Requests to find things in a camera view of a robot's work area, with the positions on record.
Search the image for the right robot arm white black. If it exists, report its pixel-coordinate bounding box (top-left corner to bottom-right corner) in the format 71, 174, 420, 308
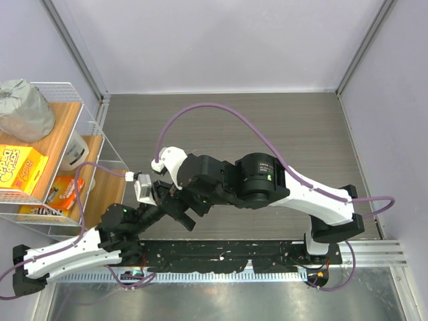
176, 153, 364, 263

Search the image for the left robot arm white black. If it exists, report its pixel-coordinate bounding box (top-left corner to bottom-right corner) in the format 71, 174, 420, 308
12, 181, 209, 298

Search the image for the white pump bottle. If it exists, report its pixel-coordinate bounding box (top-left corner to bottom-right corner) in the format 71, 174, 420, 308
61, 131, 89, 171

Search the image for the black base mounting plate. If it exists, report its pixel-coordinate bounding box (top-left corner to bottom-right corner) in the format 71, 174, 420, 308
141, 240, 342, 274

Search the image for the orange snack box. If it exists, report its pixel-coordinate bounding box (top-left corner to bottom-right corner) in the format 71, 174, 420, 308
45, 176, 76, 211

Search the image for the yellow black candy bag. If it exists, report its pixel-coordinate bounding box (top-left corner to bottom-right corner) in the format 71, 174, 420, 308
19, 205, 70, 217

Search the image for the yellow snack box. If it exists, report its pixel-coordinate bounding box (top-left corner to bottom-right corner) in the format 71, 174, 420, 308
0, 144, 49, 195

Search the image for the grey crumpled bag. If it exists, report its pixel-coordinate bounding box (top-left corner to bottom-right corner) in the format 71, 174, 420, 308
1, 79, 56, 143

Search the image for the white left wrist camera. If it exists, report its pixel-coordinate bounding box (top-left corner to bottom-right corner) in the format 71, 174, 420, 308
124, 171, 156, 205

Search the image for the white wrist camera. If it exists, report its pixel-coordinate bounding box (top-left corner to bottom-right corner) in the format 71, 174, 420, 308
124, 171, 156, 205
150, 146, 187, 190

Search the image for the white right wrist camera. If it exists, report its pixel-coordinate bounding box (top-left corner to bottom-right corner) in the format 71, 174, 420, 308
150, 146, 187, 190

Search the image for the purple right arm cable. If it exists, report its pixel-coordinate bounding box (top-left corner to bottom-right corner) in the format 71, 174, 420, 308
155, 102, 396, 294

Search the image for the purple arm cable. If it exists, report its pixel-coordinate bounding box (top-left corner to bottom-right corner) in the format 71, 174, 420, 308
155, 102, 396, 294
0, 161, 158, 300

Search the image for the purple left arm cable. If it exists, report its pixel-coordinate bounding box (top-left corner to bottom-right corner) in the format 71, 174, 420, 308
0, 161, 158, 300

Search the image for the white wire shelf rack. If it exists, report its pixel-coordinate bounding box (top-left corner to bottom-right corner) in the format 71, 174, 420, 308
1, 82, 128, 231

